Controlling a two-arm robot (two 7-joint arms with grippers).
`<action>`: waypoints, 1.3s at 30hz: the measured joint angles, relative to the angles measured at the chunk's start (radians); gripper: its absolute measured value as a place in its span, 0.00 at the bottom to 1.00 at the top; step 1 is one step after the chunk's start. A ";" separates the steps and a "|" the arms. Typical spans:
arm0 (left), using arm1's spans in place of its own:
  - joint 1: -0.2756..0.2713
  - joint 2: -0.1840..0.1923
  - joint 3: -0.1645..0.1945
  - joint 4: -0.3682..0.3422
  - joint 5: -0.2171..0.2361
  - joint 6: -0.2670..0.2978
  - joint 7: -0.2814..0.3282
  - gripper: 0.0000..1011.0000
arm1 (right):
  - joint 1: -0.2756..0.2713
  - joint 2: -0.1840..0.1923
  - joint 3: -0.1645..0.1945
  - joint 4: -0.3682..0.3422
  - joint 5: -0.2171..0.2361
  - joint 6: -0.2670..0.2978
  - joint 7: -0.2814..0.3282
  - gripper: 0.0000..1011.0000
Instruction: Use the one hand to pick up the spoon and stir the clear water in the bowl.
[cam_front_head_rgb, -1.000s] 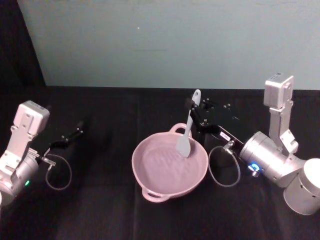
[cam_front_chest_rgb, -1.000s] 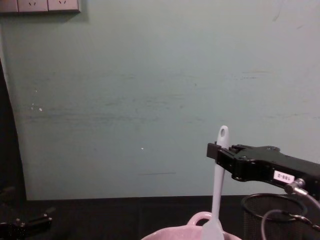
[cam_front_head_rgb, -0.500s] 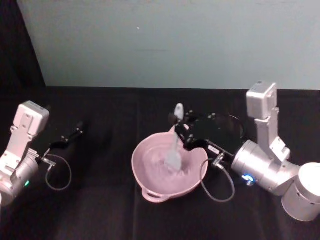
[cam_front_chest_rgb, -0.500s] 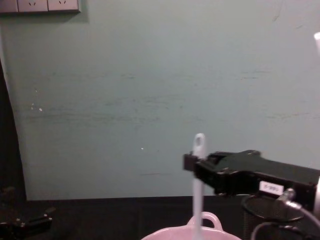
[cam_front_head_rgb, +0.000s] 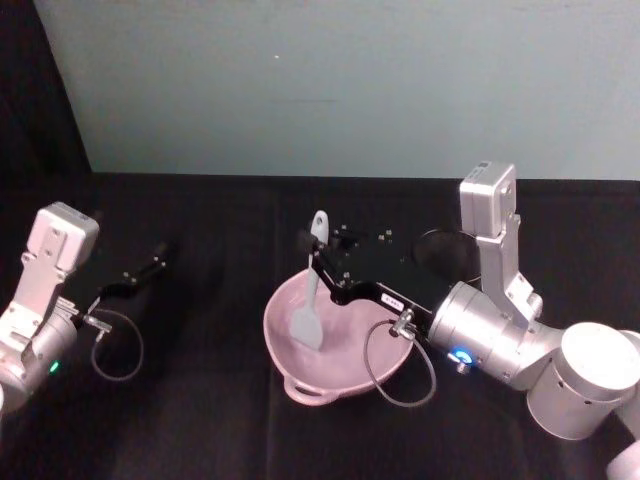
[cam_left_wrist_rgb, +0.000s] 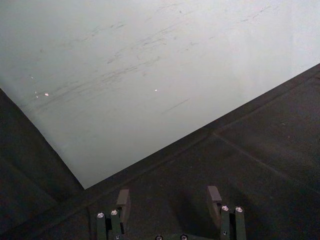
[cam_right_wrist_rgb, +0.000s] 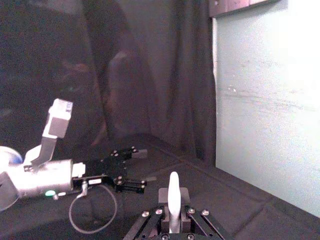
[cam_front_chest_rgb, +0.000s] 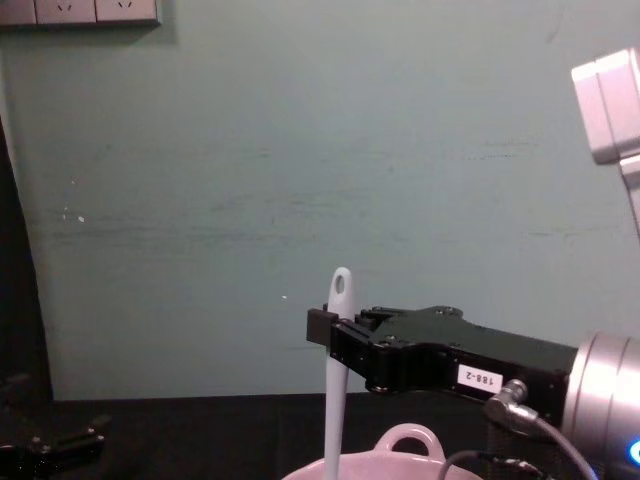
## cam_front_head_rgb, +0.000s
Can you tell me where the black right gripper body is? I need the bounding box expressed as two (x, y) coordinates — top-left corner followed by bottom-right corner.
(329, 242), (456, 347)

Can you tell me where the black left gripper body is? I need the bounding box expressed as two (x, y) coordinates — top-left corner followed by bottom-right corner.
(63, 234), (151, 317)

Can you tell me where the grey silicone spatula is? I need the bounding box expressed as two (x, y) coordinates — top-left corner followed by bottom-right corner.
(289, 209), (331, 352)

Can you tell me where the round black disc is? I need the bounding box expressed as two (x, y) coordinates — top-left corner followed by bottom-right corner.
(411, 229), (480, 284)

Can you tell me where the black table cloth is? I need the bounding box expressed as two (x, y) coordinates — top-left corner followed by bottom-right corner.
(0, 169), (640, 480)

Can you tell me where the black curtain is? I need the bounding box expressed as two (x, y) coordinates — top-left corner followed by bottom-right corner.
(0, 0), (94, 177)

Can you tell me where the pink bowl with handles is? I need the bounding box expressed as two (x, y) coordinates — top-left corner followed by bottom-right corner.
(263, 267), (419, 407)

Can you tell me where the thin dark left gripper cable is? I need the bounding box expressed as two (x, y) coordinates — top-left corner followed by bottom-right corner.
(82, 308), (146, 384)

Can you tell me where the thin dark gripper cable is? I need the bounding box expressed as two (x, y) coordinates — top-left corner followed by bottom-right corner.
(363, 308), (439, 409)
(82, 308), (146, 384)

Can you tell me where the thin dark right gripper cable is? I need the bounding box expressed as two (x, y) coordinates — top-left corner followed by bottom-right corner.
(363, 308), (439, 409)

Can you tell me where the plain pale wall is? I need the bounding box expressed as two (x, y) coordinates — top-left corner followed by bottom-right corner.
(32, 0), (640, 181)

